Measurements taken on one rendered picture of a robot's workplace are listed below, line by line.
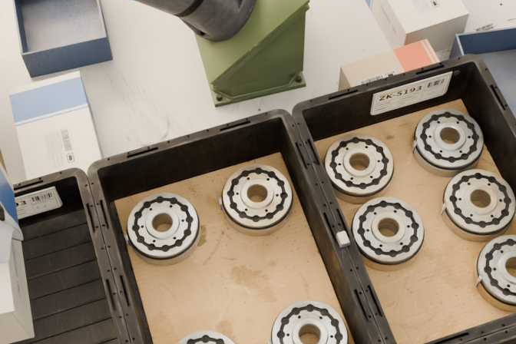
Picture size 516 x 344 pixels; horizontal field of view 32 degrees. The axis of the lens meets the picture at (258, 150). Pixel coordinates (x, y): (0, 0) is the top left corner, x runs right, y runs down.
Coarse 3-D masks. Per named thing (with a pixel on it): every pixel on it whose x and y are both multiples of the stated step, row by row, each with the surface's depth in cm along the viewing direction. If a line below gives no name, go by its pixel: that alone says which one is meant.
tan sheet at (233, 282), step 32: (256, 160) 136; (160, 192) 134; (192, 192) 134; (224, 224) 131; (288, 224) 131; (192, 256) 129; (224, 256) 129; (256, 256) 128; (288, 256) 128; (320, 256) 128; (160, 288) 126; (192, 288) 126; (224, 288) 126; (256, 288) 126; (288, 288) 126; (320, 288) 126; (160, 320) 124; (192, 320) 124; (224, 320) 124; (256, 320) 124
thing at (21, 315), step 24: (0, 168) 104; (0, 192) 101; (0, 264) 96; (24, 264) 105; (0, 288) 94; (24, 288) 102; (0, 312) 93; (24, 312) 98; (0, 336) 98; (24, 336) 100
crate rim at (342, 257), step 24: (240, 120) 128; (264, 120) 128; (288, 120) 128; (168, 144) 126; (96, 168) 125; (312, 168) 124; (96, 192) 123; (312, 192) 122; (336, 240) 119; (120, 264) 118; (120, 288) 116; (360, 288) 115; (360, 312) 114
